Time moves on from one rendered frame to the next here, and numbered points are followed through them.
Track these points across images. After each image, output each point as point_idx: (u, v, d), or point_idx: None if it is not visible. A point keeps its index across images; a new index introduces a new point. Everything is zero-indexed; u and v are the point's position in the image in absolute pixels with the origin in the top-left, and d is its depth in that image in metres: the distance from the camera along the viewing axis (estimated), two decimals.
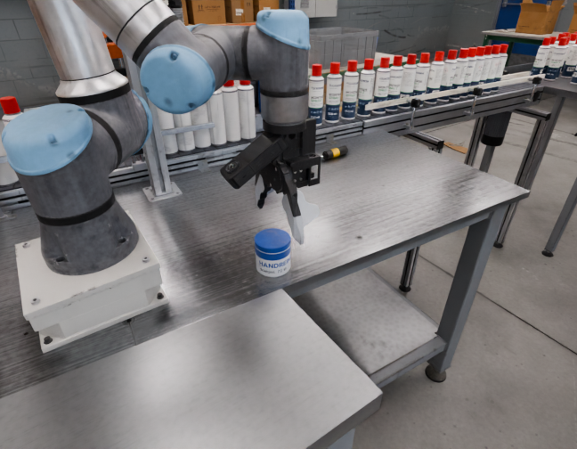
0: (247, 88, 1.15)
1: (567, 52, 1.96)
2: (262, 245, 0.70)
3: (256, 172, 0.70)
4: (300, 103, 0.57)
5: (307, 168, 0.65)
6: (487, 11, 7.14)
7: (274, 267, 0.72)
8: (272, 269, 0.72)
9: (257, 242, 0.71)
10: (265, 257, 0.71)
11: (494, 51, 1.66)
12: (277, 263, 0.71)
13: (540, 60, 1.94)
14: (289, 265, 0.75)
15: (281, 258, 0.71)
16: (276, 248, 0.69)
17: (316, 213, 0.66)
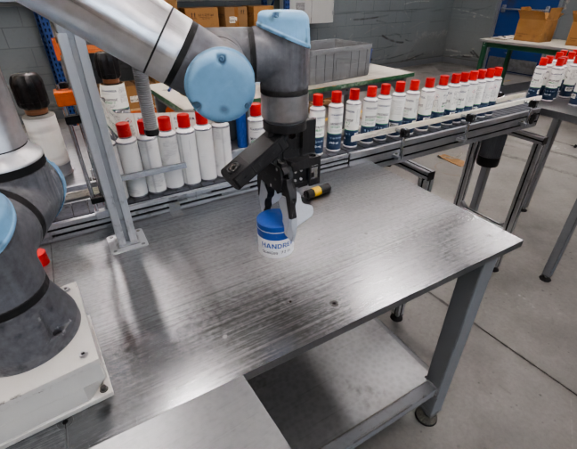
0: (223, 126, 1.07)
1: (565, 71, 1.88)
2: (264, 224, 0.67)
3: (257, 179, 0.70)
4: (301, 103, 0.57)
5: (307, 168, 0.65)
6: (485, 15, 7.07)
7: (278, 248, 0.69)
8: (275, 250, 0.69)
9: (260, 222, 0.68)
10: (269, 238, 0.68)
11: (488, 74, 1.59)
12: (280, 243, 0.69)
13: (537, 80, 1.87)
14: (293, 247, 0.72)
15: (285, 239, 0.69)
16: (280, 228, 0.67)
17: (310, 214, 0.68)
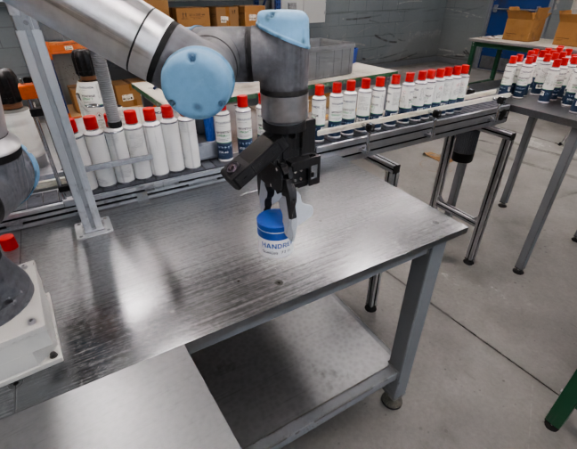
0: (187, 119, 1.13)
1: (535, 69, 1.94)
2: (264, 224, 0.67)
3: (257, 179, 0.70)
4: (301, 103, 0.57)
5: (307, 168, 0.65)
6: (477, 15, 7.13)
7: (278, 248, 0.69)
8: (275, 250, 0.69)
9: (260, 222, 0.68)
10: (269, 238, 0.68)
11: (455, 71, 1.64)
12: (280, 243, 0.69)
13: (507, 77, 1.93)
14: (293, 247, 0.72)
15: (285, 239, 0.69)
16: (280, 228, 0.67)
17: (310, 214, 0.68)
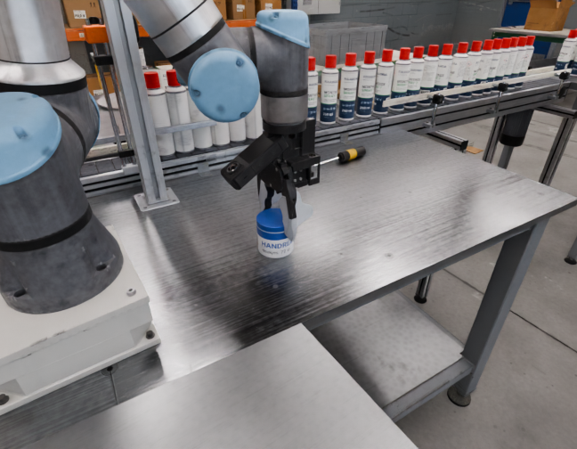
0: None
1: None
2: (264, 224, 0.67)
3: (257, 179, 0.70)
4: (301, 103, 0.57)
5: (307, 168, 0.65)
6: (492, 8, 7.01)
7: (278, 248, 0.69)
8: (275, 250, 0.69)
9: (260, 221, 0.68)
10: (268, 237, 0.68)
11: (520, 42, 1.52)
12: (280, 243, 0.69)
13: (565, 53, 1.81)
14: (293, 246, 0.72)
15: (285, 238, 0.68)
16: (280, 227, 0.67)
17: (310, 213, 0.68)
